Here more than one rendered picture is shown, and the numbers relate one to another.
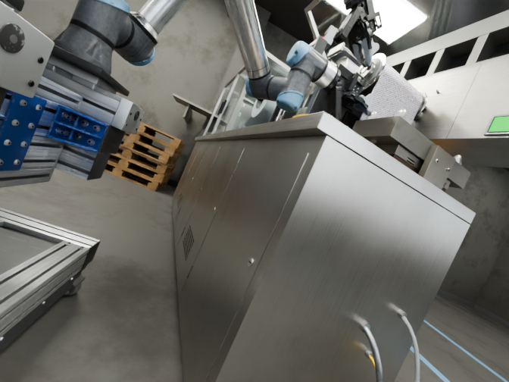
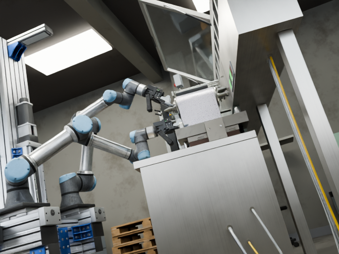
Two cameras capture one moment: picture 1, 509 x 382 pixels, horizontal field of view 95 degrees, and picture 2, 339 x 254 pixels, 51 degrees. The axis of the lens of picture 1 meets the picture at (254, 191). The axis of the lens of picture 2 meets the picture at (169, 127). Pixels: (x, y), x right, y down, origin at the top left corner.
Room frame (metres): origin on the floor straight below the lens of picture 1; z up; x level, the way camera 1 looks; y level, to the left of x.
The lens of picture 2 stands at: (-1.02, -1.11, 0.48)
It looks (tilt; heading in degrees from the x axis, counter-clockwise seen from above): 17 degrees up; 27
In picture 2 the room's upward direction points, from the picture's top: 14 degrees counter-clockwise
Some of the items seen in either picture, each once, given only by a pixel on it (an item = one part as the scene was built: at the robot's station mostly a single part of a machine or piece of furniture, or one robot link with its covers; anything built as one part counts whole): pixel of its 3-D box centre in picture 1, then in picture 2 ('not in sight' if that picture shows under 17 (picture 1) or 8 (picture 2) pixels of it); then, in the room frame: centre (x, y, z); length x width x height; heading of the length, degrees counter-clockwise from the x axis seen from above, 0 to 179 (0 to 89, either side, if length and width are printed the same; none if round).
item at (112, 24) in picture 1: (104, 15); (69, 183); (0.73, 0.64, 0.98); 0.13 x 0.12 x 0.14; 174
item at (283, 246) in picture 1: (231, 210); (221, 231); (1.79, 0.11, 0.43); 2.52 x 0.64 x 0.86; 23
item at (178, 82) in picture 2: (327, 37); (177, 81); (1.42, -0.02, 1.66); 0.07 x 0.07 x 0.10; 11
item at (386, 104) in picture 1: (386, 121); (201, 118); (0.89, -0.35, 1.11); 0.23 x 0.01 x 0.18; 113
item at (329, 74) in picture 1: (324, 75); (151, 132); (0.77, -0.06, 1.11); 0.08 x 0.05 x 0.08; 23
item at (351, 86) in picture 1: (343, 86); (163, 127); (0.80, -0.13, 1.12); 0.12 x 0.08 x 0.09; 113
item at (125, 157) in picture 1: (137, 150); (159, 245); (3.55, 1.89, 0.41); 1.15 x 0.79 x 0.82; 103
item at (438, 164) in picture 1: (436, 169); (215, 129); (0.72, -0.48, 0.97); 0.10 x 0.03 x 0.11; 113
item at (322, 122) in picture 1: (253, 155); (205, 179); (1.78, 0.12, 0.88); 2.52 x 0.66 x 0.04; 23
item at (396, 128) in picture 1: (410, 154); (212, 128); (0.80, -0.43, 1.00); 0.40 x 0.16 x 0.06; 113
